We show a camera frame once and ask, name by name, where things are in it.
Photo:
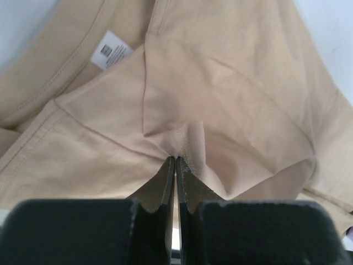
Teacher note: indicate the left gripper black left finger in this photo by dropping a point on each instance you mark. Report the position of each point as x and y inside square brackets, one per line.
[135, 230]

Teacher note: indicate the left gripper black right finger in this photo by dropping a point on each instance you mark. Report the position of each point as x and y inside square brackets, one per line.
[216, 231]

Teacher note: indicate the beige t shirt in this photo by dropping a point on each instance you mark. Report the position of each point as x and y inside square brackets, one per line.
[108, 90]

